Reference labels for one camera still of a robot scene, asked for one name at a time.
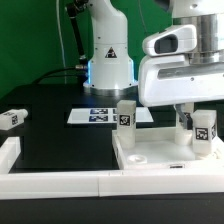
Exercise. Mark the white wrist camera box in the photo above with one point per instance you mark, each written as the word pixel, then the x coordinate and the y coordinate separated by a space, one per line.
pixel 176 39

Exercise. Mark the white marker sheet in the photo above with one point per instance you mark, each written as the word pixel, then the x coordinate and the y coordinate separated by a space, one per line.
pixel 104 115

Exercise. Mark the white square table top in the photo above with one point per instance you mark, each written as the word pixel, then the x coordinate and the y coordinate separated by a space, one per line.
pixel 155 148

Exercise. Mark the white U-shaped fence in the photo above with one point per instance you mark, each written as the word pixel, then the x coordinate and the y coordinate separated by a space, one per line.
pixel 100 183

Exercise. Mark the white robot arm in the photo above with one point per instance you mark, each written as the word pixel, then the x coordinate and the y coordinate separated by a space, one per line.
pixel 110 69

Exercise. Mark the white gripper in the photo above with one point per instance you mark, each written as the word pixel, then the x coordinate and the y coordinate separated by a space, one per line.
pixel 172 80

